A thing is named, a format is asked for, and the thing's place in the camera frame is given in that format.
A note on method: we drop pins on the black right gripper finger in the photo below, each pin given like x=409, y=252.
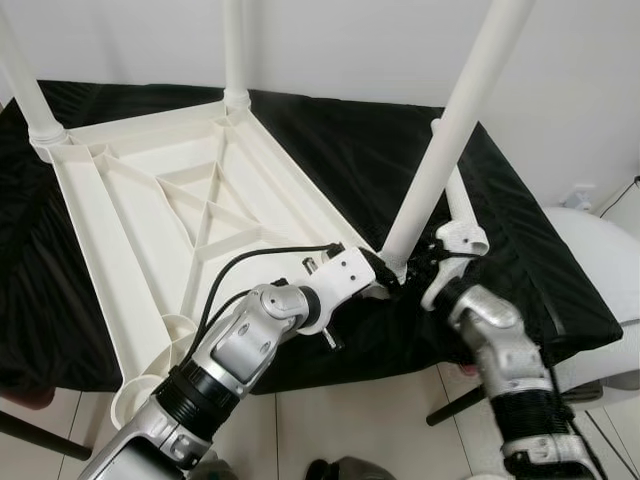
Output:
x=388, y=272

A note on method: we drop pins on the white plastic children table top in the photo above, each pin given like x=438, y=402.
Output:
x=130, y=240

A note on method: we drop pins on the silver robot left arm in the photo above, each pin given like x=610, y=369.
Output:
x=245, y=345

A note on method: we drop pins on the black tablecloth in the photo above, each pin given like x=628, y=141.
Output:
x=540, y=280

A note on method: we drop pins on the black metal table leg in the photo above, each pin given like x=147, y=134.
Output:
x=45, y=437
x=458, y=407

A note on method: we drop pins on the grey robot right leg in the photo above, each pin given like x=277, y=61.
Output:
x=350, y=470

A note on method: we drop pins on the grey robot leg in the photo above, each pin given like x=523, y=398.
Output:
x=215, y=470
x=350, y=470

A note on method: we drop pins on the grey robot left leg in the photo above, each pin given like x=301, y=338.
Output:
x=215, y=470

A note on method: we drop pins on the pink cloth piece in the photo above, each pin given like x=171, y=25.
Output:
x=25, y=396

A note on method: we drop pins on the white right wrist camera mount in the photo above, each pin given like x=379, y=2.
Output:
x=440, y=292

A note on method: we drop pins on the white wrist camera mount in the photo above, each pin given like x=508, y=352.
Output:
x=440, y=292
x=345, y=272

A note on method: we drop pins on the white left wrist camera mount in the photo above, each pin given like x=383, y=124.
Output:
x=345, y=272

